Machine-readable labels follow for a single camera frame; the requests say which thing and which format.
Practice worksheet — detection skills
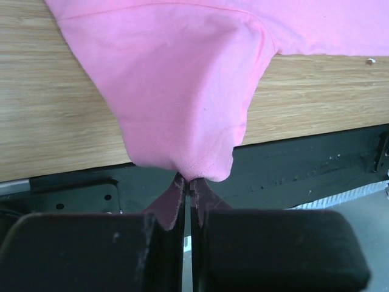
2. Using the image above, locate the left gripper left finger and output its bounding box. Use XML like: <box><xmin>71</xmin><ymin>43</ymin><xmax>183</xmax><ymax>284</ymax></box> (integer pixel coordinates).
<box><xmin>1</xmin><ymin>178</ymin><xmax>185</xmax><ymax>291</ymax></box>

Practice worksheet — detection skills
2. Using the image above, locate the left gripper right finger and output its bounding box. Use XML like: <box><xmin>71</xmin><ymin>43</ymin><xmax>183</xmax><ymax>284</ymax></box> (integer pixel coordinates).
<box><xmin>190</xmin><ymin>179</ymin><xmax>371</xmax><ymax>291</ymax></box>

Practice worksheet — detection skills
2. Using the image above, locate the pink t-shirt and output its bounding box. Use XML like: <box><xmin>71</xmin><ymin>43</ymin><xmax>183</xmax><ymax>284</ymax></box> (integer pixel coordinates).
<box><xmin>46</xmin><ymin>1</ymin><xmax>388</xmax><ymax>182</ymax></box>

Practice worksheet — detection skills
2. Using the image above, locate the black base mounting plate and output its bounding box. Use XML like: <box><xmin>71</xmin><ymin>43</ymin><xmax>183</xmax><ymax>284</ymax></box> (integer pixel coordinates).
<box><xmin>1</xmin><ymin>125</ymin><xmax>388</xmax><ymax>228</ymax></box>

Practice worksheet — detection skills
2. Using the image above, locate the white slotted cable duct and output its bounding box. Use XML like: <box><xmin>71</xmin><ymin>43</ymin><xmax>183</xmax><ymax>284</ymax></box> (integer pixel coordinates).
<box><xmin>289</xmin><ymin>180</ymin><xmax>388</xmax><ymax>210</ymax></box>

